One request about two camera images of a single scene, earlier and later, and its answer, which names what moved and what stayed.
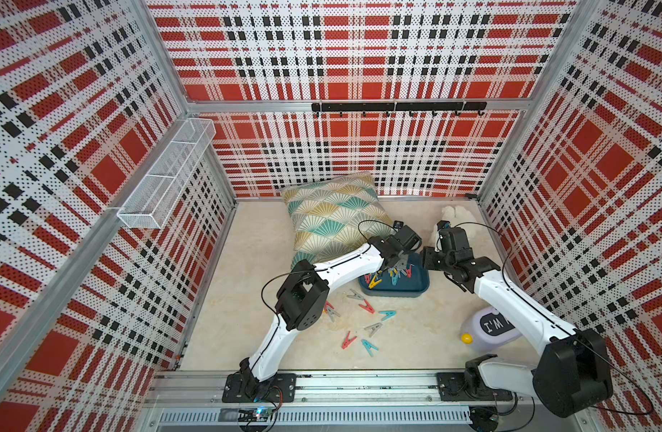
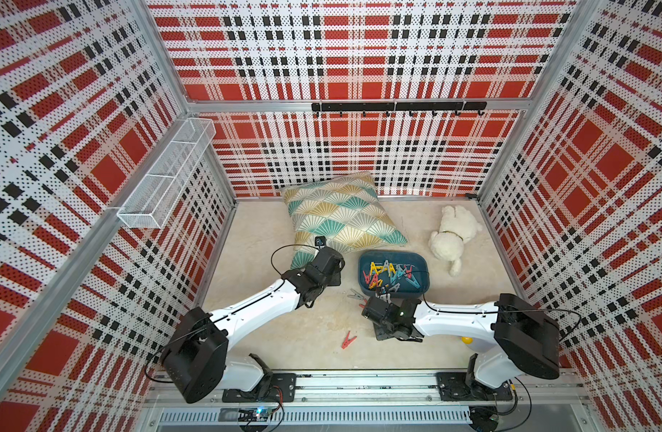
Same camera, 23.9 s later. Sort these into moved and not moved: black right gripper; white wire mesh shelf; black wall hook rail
Moved: black right gripper
Not moved: white wire mesh shelf; black wall hook rail
